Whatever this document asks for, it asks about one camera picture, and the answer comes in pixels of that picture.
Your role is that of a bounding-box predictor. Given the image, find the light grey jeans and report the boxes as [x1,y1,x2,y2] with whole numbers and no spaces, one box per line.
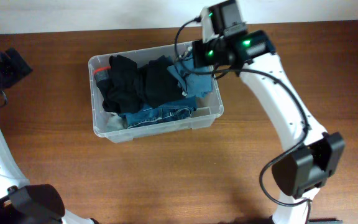
[106,113,127,132]

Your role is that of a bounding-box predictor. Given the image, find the light blue shorts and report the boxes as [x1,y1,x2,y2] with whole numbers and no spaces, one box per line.
[167,47,213,98]

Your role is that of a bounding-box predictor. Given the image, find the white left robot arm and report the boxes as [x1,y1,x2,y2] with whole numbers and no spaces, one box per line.
[0,48,96,224]

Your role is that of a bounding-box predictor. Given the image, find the black garment with red band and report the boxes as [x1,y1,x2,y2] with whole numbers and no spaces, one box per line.
[94,55,142,114]

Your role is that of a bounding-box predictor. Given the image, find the dark green garment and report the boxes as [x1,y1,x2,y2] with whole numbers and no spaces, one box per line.
[134,55,184,108]

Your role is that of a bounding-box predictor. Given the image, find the clear plastic storage bin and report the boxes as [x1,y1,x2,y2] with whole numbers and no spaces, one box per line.
[88,44,224,143]

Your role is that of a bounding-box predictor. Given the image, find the dark blue jeans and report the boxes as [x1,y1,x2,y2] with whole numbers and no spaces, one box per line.
[119,96,197,129]

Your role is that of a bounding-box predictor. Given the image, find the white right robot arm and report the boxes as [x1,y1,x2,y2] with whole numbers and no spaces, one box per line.
[193,1,345,223]

